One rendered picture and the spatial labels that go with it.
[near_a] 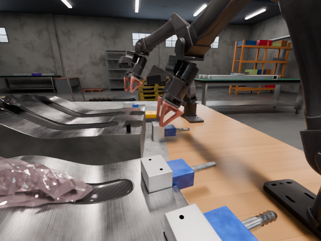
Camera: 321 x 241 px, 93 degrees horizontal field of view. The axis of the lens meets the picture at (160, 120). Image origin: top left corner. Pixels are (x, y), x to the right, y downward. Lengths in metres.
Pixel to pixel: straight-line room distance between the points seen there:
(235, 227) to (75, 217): 0.17
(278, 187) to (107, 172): 0.32
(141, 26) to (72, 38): 3.83
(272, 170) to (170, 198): 0.29
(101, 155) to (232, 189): 0.28
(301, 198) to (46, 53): 10.87
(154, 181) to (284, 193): 0.25
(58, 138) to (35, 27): 10.83
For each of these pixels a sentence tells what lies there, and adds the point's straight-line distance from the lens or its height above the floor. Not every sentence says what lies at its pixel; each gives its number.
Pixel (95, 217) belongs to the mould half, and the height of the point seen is 0.86.
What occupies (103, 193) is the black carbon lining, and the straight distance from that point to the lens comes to 0.25.
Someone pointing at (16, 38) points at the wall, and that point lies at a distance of 11.52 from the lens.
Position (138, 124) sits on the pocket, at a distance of 0.42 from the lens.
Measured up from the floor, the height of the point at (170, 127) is 0.84.
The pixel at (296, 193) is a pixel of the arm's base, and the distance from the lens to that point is 0.39.
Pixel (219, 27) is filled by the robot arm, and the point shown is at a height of 1.12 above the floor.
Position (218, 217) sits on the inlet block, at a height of 0.87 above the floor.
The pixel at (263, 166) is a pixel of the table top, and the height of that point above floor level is 0.80.
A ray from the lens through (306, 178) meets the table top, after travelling 0.47.
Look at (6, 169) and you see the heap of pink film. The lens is 0.25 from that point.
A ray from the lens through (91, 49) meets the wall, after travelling 10.13.
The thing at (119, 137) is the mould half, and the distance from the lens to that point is 0.34.
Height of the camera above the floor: 1.02
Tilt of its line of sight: 18 degrees down
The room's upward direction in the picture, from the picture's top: straight up
